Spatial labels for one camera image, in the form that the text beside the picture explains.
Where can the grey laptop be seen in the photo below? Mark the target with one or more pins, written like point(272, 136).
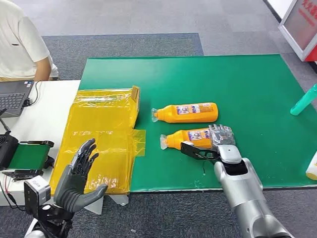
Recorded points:
point(12, 97)

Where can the black electronics box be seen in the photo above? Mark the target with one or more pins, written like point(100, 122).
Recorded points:
point(6, 149)

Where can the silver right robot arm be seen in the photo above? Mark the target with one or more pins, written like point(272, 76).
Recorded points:
point(245, 193)

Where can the white red sign stand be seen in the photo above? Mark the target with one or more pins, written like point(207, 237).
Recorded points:
point(296, 29)

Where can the white table foot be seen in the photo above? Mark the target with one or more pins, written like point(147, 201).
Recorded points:
point(118, 199)

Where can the orange bottle with label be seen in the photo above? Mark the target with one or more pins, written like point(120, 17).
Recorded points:
point(180, 139)
point(168, 115)

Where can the yellow plastic-wrapped box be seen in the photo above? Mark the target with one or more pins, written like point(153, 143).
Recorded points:
point(103, 118)

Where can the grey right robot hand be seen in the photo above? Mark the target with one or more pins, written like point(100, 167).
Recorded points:
point(221, 135)

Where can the teal plastic bottle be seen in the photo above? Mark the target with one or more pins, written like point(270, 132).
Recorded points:
point(303, 102)

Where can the person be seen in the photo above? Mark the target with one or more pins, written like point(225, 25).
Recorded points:
point(17, 42)

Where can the small green belt conveyor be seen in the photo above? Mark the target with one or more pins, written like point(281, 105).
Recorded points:
point(28, 157)

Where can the white and yellow bottle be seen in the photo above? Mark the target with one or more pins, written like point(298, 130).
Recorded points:
point(313, 169)

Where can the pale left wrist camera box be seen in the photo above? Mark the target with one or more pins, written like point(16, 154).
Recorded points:
point(37, 192)

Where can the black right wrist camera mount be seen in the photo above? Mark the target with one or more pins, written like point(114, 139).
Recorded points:
point(195, 152)

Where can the green table mat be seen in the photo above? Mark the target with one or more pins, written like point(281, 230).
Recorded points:
point(223, 85)

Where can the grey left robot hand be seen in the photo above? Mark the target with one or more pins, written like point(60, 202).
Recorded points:
point(72, 187)

